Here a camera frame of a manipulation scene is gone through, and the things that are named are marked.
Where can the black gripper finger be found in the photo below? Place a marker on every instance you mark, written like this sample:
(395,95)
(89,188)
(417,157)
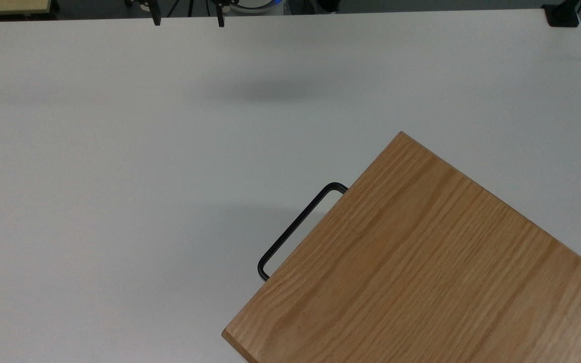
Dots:
(156,16)
(220,17)

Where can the wooden drawer cabinet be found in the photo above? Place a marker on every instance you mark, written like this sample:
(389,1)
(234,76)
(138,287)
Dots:
(421,262)

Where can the white and blue round base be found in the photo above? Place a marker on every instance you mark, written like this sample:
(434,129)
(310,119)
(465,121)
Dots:
(257,6)

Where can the yellow wooden table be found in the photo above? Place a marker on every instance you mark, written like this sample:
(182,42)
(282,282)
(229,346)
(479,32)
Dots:
(8,6)

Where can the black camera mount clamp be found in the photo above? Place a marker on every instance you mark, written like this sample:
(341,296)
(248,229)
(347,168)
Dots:
(563,16)

